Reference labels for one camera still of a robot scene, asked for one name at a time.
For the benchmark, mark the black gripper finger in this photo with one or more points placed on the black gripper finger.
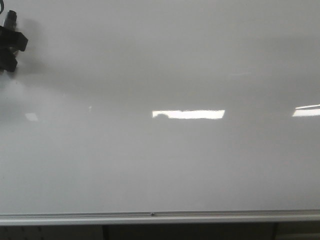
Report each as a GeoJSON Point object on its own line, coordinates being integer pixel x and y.
{"type": "Point", "coordinates": [8, 60]}
{"type": "Point", "coordinates": [12, 39]}

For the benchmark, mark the black and white whiteboard marker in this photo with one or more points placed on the black and white whiteboard marker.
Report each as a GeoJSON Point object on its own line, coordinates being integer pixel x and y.
{"type": "Point", "coordinates": [10, 22]}

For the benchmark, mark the white whiteboard with aluminium frame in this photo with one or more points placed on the white whiteboard with aluminium frame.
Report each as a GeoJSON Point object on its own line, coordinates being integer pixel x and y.
{"type": "Point", "coordinates": [162, 111]}

